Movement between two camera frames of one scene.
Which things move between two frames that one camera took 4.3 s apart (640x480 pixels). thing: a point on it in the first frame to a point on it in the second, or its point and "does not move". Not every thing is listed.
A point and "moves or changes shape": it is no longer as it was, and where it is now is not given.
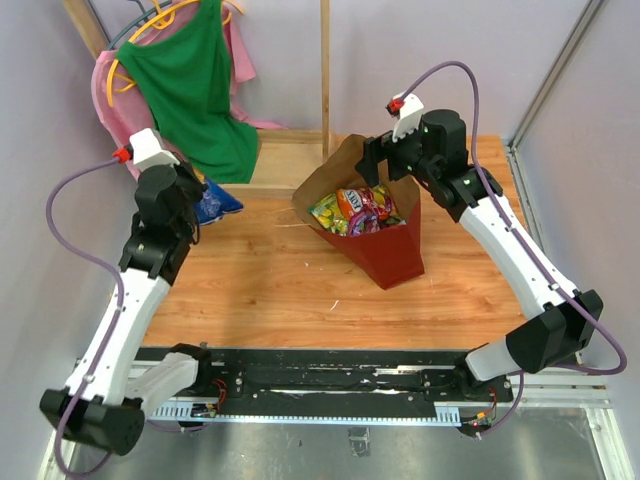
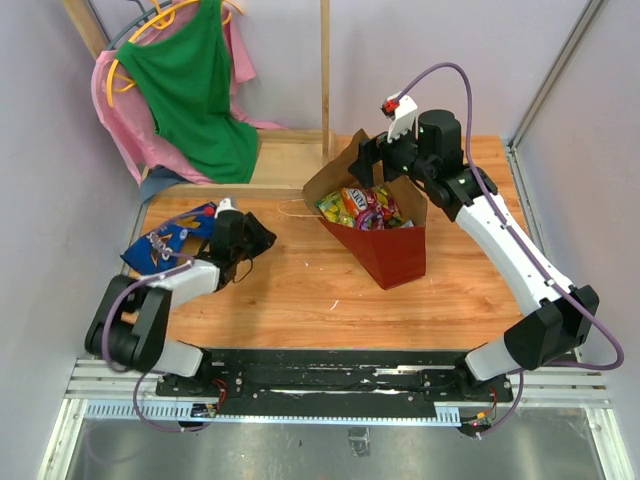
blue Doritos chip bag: (214, 202) moves or changes shape
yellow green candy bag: (328, 214) moves or changes shape
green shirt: (186, 79) does not move
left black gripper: (197, 185) to (264, 238)
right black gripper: (378, 149) does not move
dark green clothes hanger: (146, 15) does not move
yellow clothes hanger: (162, 21) does not move
